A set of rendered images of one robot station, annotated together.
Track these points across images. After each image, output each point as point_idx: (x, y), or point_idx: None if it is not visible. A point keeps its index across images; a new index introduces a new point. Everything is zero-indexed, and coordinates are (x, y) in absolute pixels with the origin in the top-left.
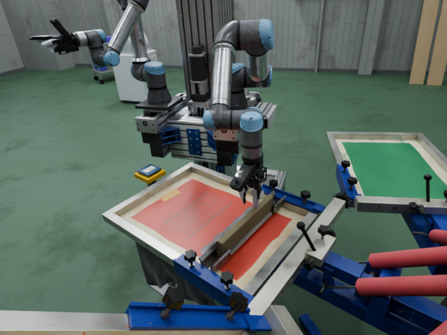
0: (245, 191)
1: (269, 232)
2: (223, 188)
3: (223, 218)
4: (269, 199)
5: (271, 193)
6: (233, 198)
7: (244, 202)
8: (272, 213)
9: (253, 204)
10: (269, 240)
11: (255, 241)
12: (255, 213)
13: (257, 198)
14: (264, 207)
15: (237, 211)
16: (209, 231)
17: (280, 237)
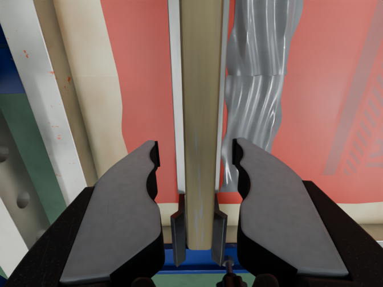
0: (239, 213)
1: (151, 129)
2: (381, 210)
3: (321, 100)
4: (192, 233)
5: (220, 255)
6: (333, 191)
7: (233, 143)
8: (177, 191)
9: (146, 147)
10: (130, 102)
11: (161, 70)
12: (185, 140)
13: (85, 194)
14: (185, 193)
15: (293, 154)
16: (341, 5)
17: (114, 130)
